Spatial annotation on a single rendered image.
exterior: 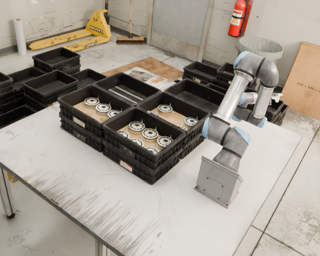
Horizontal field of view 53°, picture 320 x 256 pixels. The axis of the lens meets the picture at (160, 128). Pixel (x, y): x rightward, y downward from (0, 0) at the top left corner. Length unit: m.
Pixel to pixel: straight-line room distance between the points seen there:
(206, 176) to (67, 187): 0.75
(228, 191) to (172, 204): 0.31
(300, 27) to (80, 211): 3.61
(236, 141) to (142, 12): 4.12
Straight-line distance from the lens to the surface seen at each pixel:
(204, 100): 2.45
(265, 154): 2.29
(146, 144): 1.91
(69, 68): 3.52
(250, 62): 1.84
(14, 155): 2.08
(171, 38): 5.31
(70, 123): 2.12
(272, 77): 1.85
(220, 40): 4.93
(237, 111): 2.11
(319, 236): 2.95
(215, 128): 1.77
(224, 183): 1.73
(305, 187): 3.31
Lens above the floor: 2.01
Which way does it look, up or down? 35 degrees down
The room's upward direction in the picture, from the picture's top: 8 degrees clockwise
